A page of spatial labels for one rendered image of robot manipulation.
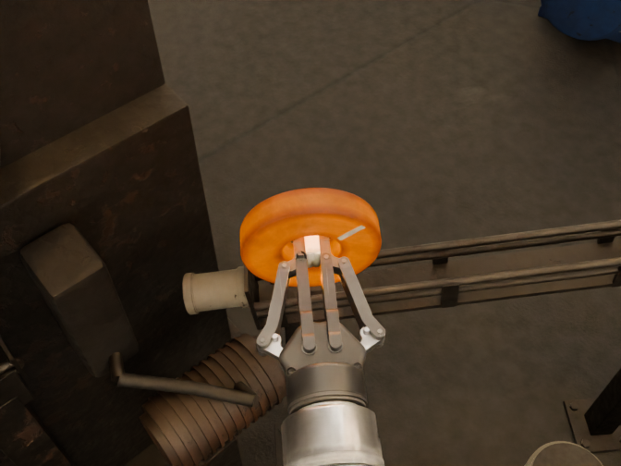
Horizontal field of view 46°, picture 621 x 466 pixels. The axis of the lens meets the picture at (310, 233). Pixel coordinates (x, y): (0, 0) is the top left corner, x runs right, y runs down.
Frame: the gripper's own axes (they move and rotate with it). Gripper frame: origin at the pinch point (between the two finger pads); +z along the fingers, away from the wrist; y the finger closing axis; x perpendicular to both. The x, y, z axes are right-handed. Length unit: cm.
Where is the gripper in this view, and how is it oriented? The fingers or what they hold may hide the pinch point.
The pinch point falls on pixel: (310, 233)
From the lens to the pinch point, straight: 78.4
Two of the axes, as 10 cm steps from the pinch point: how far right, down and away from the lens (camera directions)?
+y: 10.0, -0.7, 0.5
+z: -0.8, -8.3, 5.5
